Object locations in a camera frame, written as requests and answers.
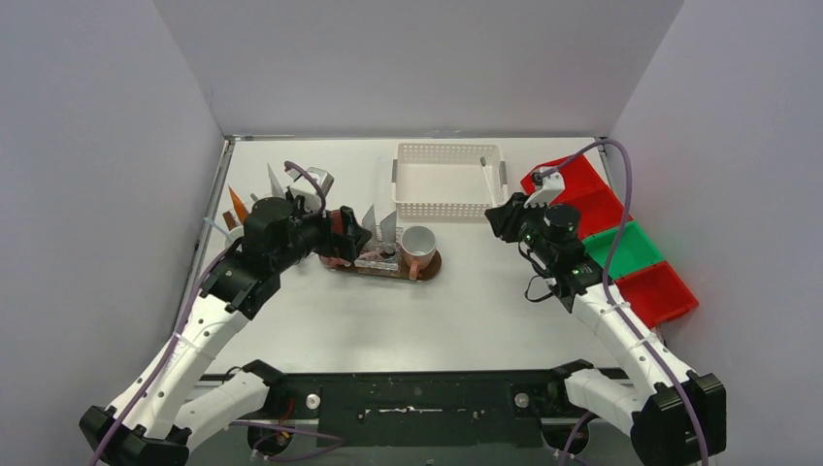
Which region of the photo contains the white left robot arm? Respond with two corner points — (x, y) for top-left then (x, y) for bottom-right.
(80, 197), (373, 465)

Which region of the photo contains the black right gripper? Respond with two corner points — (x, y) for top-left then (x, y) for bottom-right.
(489, 192), (560, 265)

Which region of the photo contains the black capped toothpaste tube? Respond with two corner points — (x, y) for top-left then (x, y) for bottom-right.
(379, 211), (397, 255)

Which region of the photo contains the clear acrylic toothbrush holder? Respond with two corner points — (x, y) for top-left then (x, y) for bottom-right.
(353, 227), (403, 278)

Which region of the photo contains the orange capped toothpaste tube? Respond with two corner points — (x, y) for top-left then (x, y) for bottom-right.
(361, 205), (378, 251)

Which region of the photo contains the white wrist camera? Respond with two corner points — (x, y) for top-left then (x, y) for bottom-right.
(286, 167), (335, 213)
(525, 167), (566, 208)

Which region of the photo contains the white pink toothbrush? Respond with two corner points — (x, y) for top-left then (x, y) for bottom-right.
(479, 156), (503, 208)

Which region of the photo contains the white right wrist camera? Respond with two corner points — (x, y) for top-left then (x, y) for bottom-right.
(525, 167), (566, 208)

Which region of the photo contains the white toothpaste tube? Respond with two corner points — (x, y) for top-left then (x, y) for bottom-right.
(267, 164), (286, 199)

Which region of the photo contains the pink ghost pattern mug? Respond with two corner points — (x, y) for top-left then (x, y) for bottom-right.
(318, 210), (351, 268)

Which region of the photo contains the orange-pink mug white inside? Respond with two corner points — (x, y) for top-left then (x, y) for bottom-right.
(400, 225), (437, 281)

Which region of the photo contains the brown oval wooden tray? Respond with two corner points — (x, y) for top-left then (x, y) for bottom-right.
(319, 250), (444, 283)

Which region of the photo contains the pink mug white inside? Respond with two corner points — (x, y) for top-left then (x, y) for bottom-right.
(224, 226), (245, 249)

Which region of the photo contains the light blue toothbrush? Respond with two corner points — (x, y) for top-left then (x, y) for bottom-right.
(203, 217), (231, 239)

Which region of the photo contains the wooden acrylic toothbrush holder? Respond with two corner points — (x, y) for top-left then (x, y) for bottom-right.
(222, 211), (239, 231)

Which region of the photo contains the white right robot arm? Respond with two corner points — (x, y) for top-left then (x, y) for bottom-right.
(484, 193), (728, 465)

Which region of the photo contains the white perforated plastic basket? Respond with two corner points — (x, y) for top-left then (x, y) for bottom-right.
(391, 143), (509, 222)

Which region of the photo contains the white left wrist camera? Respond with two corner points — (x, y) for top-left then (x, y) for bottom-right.
(286, 167), (335, 213)

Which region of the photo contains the red plastic organizer tray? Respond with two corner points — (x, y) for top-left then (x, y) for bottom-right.
(554, 156), (699, 328)

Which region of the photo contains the green plastic tray insert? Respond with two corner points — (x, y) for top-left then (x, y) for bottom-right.
(582, 220), (664, 280)

